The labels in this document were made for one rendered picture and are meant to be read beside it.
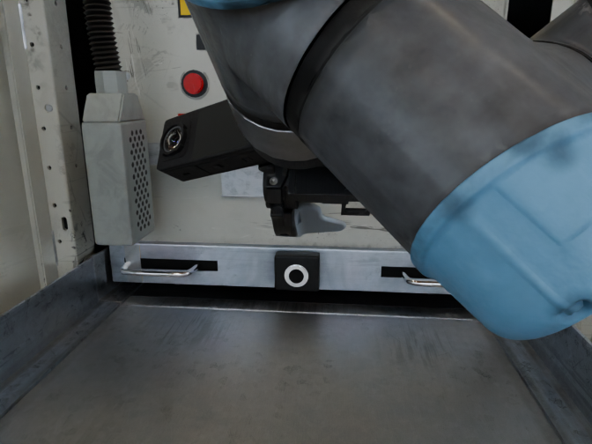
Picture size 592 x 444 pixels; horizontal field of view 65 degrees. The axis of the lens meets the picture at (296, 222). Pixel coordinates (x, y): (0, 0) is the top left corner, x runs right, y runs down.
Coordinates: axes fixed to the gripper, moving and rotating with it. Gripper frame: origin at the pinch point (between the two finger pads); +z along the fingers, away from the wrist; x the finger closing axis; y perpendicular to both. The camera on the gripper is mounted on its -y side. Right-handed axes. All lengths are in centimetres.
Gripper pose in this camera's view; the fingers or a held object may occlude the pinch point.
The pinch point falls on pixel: (292, 203)
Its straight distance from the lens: 47.0
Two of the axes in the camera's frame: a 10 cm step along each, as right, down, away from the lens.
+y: 10.0, 0.3, -0.9
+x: 0.5, -9.7, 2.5
